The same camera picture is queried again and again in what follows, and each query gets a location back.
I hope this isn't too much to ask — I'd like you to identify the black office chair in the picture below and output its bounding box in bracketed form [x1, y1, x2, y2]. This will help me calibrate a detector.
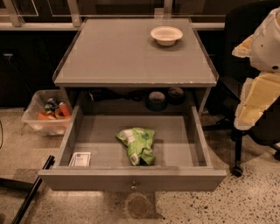
[206, 0, 280, 177]

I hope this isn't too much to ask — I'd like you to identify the small white paper packet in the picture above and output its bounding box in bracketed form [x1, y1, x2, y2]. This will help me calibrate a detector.
[69, 152, 91, 166]

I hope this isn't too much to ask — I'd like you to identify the clear plastic storage bin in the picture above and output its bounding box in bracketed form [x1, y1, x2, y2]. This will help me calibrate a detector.
[22, 89, 70, 136]

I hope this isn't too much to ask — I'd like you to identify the open grey top drawer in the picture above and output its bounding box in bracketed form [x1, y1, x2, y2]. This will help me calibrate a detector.
[39, 106, 227, 192]

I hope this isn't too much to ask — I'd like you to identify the round metal drawer knob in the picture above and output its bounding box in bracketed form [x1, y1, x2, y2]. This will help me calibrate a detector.
[129, 181, 137, 191]

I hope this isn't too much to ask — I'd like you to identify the green rice chip bag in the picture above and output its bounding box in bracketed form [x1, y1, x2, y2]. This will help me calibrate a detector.
[116, 128, 156, 166]

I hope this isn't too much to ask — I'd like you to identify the orange snack bag in bin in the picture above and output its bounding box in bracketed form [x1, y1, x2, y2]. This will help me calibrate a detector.
[38, 102, 71, 120]

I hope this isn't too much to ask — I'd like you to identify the soda can in bin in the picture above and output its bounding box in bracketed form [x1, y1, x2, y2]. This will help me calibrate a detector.
[45, 98, 59, 112]

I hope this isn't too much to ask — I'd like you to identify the black metal stand leg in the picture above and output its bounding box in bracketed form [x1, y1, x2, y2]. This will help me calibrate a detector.
[0, 155, 56, 224]

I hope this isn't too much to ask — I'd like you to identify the round metal floor plate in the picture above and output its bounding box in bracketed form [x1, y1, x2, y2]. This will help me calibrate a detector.
[124, 193, 151, 219]

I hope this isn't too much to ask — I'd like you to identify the dark round bowl on shelf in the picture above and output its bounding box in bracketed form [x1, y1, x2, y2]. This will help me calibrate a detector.
[145, 91, 167, 112]

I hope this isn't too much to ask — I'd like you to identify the grey cabinet with counter top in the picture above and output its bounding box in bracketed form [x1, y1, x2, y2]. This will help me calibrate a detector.
[54, 18, 218, 112]

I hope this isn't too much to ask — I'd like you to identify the white paper bowl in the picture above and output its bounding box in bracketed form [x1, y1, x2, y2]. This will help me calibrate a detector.
[150, 26, 183, 46]

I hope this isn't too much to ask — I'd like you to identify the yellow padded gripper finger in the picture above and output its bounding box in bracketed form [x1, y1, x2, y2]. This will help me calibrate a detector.
[234, 72, 280, 130]

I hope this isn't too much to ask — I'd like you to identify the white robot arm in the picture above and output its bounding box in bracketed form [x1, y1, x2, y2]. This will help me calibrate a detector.
[232, 7, 280, 130]

